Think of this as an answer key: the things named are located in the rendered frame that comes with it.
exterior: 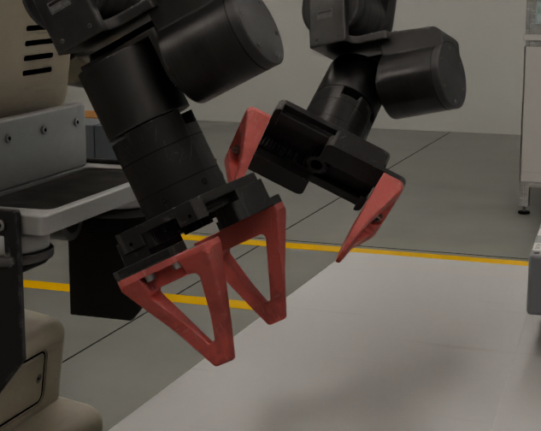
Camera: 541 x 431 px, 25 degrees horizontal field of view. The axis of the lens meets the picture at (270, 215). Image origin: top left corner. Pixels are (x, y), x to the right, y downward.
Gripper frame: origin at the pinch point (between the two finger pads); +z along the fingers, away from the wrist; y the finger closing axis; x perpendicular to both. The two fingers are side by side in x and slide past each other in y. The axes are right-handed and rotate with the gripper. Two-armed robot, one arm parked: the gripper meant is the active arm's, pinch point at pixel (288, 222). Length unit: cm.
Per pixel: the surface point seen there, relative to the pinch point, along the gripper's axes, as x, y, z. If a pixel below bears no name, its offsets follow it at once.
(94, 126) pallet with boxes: 407, -105, -383
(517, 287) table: 31, 28, -37
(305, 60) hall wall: 550, -32, -685
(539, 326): 21.8, 28.9, -23.8
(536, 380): 12.7, 26.8, -8.5
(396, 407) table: 13.0, 15.6, 1.3
